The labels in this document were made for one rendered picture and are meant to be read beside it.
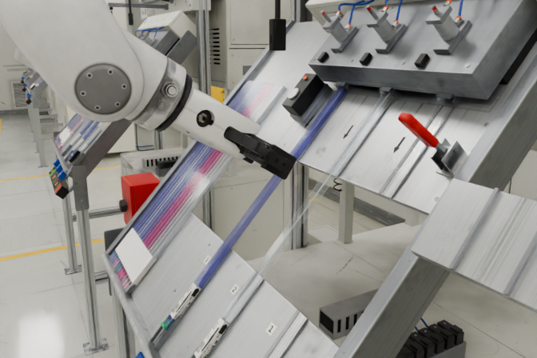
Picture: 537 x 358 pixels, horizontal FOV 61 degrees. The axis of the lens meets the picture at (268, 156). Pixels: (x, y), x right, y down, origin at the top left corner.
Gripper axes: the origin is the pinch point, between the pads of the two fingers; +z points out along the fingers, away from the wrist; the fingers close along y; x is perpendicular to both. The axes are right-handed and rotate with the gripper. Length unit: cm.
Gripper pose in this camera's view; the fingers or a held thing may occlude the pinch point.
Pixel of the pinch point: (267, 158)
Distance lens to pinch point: 61.4
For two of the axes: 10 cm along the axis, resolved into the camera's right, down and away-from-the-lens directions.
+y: -4.8, -2.0, 8.5
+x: -4.8, 8.8, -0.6
